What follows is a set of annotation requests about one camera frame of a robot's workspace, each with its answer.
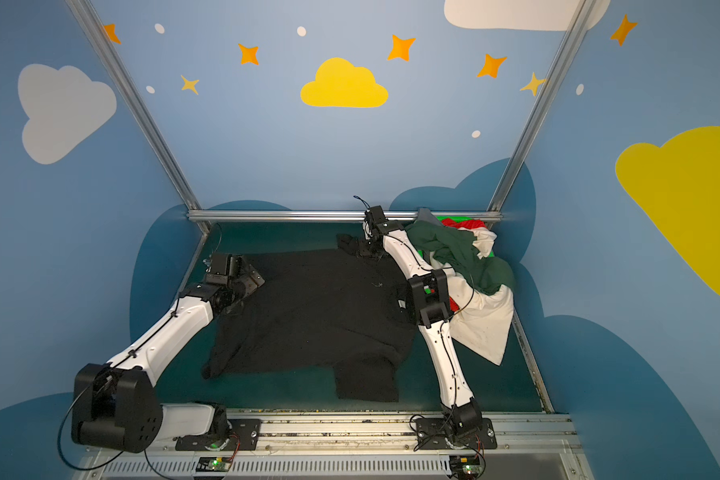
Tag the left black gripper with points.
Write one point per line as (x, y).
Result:
(250, 278)

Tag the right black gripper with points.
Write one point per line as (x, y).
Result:
(363, 245)

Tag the black t shirt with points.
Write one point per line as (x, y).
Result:
(323, 308)

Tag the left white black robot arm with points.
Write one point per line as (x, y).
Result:
(116, 405)

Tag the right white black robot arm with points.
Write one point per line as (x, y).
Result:
(429, 305)

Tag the grey t shirt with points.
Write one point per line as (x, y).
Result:
(425, 215)

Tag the bright green plastic basket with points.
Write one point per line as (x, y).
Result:
(483, 239)

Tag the dark green t shirt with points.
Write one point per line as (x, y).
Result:
(456, 248)

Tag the white t shirt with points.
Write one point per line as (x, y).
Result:
(482, 321)

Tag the left green circuit board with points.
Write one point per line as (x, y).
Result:
(219, 465)

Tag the green circuit board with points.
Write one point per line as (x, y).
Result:
(465, 467)
(219, 465)

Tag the right green circuit board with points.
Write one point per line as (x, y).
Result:
(465, 467)

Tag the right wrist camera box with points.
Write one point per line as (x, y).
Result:
(374, 216)

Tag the left side floor rail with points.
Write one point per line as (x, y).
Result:
(204, 234)

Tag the floor rail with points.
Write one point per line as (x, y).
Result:
(532, 365)
(204, 234)

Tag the rear horizontal aluminium rail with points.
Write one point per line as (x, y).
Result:
(320, 216)

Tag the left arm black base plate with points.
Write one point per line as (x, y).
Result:
(228, 436)

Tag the left rear aluminium post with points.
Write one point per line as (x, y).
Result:
(90, 23)

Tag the aluminium post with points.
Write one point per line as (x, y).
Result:
(556, 74)
(90, 23)

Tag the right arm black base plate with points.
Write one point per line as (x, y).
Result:
(438, 434)

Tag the right side floor rail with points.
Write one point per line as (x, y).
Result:
(532, 365)

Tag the front aluminium rail bed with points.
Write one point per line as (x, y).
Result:
(359, 445)

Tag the right rear aluminium post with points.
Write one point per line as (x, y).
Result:
(556, 74)

